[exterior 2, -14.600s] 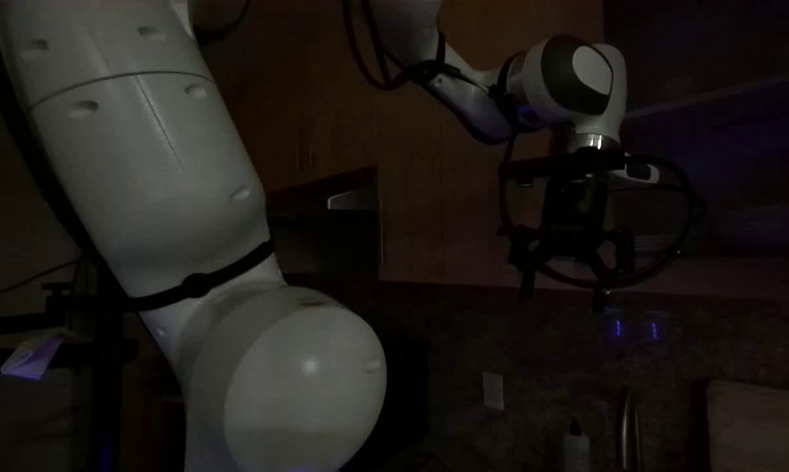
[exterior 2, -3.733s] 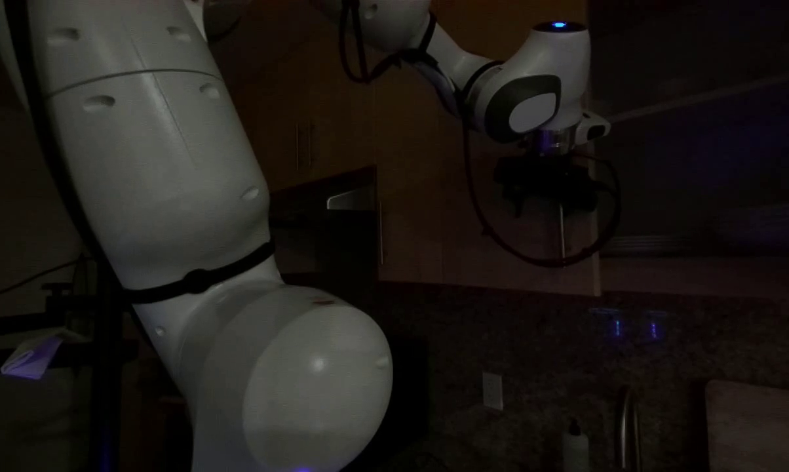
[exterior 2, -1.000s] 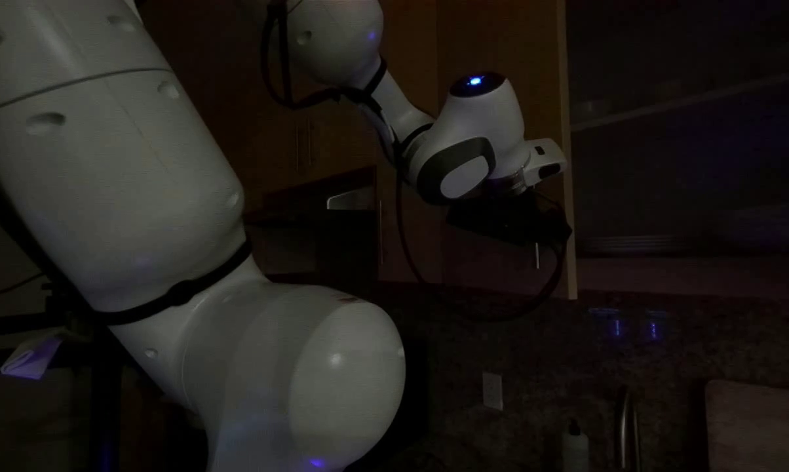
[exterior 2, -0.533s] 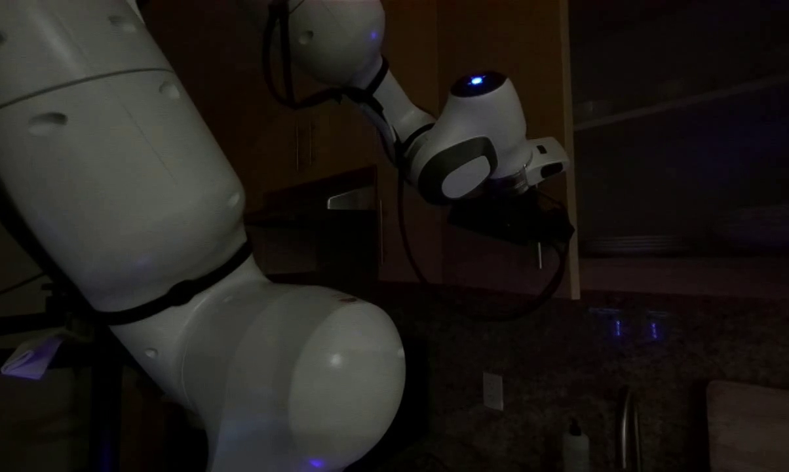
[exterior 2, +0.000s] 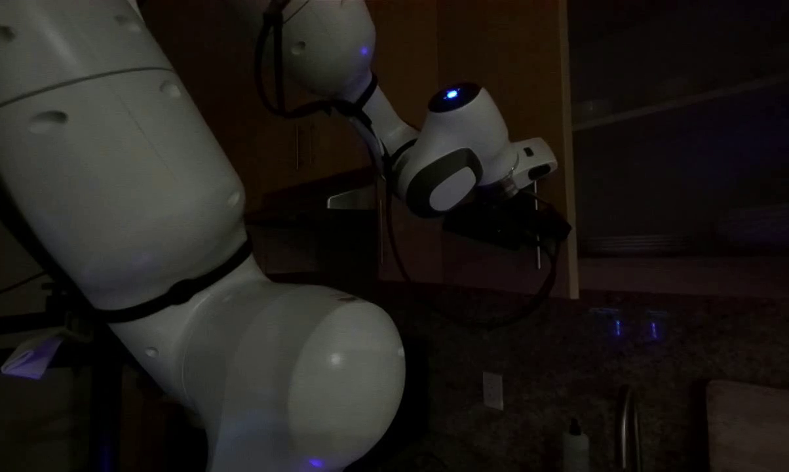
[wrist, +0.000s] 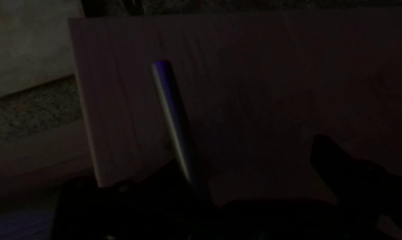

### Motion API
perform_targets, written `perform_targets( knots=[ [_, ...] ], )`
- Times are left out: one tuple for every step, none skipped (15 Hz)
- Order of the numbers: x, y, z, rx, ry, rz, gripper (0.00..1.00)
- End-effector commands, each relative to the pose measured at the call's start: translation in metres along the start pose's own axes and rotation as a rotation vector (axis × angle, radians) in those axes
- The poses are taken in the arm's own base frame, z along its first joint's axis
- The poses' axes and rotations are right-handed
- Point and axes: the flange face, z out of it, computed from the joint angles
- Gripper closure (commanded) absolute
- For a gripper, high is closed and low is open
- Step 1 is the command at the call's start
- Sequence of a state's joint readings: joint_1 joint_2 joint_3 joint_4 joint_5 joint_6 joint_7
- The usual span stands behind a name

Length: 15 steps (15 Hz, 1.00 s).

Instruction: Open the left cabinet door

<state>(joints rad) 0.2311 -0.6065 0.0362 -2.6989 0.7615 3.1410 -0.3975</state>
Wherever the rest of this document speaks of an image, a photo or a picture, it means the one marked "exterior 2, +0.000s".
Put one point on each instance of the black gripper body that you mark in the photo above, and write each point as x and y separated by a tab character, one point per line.
489	224

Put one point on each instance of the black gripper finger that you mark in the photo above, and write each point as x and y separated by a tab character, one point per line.
557	230

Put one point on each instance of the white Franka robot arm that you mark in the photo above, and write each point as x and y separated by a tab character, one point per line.
105	175

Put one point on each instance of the plain wooden cabinet door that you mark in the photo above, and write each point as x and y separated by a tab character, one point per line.
402	53

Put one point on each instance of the blue indicator light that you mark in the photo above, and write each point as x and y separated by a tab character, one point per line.
653	328
617	328

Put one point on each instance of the dark range hood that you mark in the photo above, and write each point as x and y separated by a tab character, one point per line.
304	237

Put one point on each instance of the curved metal faucet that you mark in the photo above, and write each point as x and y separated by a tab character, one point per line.
630	429

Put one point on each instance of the soap dispenser bottle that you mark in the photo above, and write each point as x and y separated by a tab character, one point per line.
575	446

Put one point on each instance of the pale cutting board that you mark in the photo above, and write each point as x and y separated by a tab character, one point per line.
760	429

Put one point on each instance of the small paper tag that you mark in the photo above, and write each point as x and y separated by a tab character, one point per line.
29	359

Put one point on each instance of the white wall outlet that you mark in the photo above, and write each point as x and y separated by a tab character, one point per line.
494	391

